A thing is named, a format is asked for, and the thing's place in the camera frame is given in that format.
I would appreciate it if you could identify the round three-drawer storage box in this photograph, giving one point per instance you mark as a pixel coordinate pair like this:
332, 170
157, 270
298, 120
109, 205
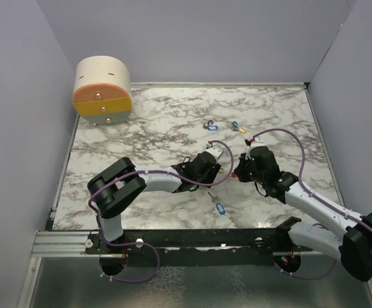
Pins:
102, 90

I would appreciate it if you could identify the aluminium frame rail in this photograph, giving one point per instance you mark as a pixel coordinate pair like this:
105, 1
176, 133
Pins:
73, 244

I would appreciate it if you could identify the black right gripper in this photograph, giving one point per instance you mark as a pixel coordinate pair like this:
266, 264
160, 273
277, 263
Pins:
244, 159

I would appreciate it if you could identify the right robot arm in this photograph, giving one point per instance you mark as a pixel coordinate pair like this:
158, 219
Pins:
345, 235

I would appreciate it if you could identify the blue window tag with key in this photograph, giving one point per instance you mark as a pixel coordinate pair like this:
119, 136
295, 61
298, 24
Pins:
217, 202

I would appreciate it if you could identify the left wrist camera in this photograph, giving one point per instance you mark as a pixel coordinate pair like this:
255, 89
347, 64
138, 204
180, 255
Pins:
215, 151

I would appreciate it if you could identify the black S-shaped carabiner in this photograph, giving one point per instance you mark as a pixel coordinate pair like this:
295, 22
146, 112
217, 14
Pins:
210, 122

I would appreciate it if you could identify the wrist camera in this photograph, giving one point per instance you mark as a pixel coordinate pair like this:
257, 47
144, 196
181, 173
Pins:
254, 142
215, 151

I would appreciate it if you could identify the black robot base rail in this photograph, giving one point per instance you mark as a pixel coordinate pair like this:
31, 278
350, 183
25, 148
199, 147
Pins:
197, 247

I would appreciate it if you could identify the yellow key tag with key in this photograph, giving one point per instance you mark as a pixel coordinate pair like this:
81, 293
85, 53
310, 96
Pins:
242, 130

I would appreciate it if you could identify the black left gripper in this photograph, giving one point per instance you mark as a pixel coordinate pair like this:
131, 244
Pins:
211, 174

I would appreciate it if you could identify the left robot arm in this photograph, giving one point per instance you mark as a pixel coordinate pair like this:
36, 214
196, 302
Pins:
115, 188

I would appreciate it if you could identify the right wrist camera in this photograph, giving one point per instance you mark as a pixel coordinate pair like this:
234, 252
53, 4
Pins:
254, 142

